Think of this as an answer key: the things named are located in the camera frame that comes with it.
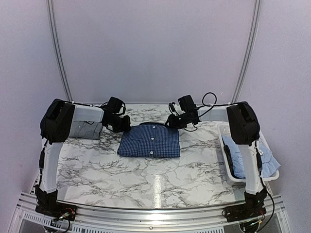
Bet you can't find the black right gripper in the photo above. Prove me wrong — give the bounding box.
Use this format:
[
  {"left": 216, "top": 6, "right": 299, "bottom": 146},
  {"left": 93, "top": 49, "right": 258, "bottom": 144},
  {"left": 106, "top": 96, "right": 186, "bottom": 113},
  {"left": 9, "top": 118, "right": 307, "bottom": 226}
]
[{"left": 165, "top": 113, "right": 192, "bottom": 129}]

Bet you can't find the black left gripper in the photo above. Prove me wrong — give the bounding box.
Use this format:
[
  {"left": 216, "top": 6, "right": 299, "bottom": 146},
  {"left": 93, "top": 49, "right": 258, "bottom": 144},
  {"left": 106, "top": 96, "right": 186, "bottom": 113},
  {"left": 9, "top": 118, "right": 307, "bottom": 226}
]
[{"left": 107, "top": 115, "right": 130, "bottom": 133}]

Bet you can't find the blue checked long sleeve shirt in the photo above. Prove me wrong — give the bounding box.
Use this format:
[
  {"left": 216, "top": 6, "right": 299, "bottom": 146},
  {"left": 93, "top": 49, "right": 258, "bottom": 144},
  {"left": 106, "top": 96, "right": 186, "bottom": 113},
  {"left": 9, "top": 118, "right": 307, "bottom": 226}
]
[{"left": 117, "top": 123, "right": 180, "bottom": 158}]

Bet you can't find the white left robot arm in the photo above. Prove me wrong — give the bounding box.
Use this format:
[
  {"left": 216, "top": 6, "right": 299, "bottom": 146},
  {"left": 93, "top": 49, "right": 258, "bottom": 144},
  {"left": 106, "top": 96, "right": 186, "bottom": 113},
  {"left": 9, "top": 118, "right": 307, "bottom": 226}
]
[{"left": 35, "top": 97, "right": 131, "bottom": 220}]

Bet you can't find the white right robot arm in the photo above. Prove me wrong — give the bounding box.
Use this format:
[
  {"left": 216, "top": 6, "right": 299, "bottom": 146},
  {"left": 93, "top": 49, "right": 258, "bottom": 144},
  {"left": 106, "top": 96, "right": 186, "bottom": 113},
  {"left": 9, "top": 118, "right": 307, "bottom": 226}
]
[{"left": 165, "top": 95, "right": 268, "bottom": 217}]

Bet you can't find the folded grey shirt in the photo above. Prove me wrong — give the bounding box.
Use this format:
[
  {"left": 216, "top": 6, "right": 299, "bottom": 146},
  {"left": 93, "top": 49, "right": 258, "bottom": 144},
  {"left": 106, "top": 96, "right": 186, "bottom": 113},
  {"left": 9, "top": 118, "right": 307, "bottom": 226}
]
[{"left": 69, "top": 121, "right": 103, "bottom": 140}]

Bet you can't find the white plastic laundry basket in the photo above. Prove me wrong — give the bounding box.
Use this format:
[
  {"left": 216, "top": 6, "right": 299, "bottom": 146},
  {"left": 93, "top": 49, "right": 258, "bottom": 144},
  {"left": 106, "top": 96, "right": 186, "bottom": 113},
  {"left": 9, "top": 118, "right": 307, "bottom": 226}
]
[{"left": 217, "top": 122, "right": 281, "bottom": 184}]

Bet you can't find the dark garment in basket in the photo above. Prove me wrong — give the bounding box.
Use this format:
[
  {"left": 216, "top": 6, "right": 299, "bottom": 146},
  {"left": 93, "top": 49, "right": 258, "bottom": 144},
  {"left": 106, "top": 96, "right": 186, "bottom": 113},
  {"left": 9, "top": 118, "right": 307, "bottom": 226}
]
[{"left": 224, "top": 145, "right": 235, "bottom": 178}]

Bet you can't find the light blue shirt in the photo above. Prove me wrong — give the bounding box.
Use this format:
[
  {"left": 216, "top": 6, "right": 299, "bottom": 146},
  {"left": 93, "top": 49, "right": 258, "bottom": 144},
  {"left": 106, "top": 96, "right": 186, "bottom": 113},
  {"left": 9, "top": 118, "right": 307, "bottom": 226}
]
[{"left": 222, "top": 135, "right": 281, "bottom": 179}]

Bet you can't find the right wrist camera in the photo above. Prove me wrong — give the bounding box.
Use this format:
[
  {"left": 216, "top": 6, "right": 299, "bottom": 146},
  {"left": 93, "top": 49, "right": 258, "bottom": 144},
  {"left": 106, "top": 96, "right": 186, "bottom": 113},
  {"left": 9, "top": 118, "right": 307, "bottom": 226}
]
[{"left": 168, "top": 102, "right": 180, "bottom": 116}]

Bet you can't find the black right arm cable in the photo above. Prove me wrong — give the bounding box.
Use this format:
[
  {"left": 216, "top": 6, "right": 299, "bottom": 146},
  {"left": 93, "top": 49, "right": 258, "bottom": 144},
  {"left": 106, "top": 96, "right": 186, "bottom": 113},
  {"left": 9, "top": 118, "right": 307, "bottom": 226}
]
[{"left": 182, "top": 91, "right": 231, "bottom": 132}]

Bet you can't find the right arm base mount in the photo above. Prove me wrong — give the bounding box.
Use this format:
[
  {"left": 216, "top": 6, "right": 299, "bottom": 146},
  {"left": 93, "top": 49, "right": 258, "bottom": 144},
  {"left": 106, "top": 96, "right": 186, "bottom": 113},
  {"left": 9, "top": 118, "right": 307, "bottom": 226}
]
[{"left": 222, "top": 204, "right": 266, "bottom": 222}]

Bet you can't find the aluminium front frame rail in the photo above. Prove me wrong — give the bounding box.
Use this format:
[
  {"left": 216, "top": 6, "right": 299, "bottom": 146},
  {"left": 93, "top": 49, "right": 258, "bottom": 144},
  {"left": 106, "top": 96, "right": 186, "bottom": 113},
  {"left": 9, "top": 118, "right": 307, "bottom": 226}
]
[{"left": 9, "top": 191, "right": 292, "bottom": 233}]

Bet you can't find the right aluminium corner post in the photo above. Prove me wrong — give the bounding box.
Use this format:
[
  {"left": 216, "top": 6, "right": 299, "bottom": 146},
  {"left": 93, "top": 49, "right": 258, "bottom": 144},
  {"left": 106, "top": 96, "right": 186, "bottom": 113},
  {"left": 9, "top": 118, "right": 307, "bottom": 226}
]
[{"left": 231, "top": 0, "right": 262, "bottom": 102}]

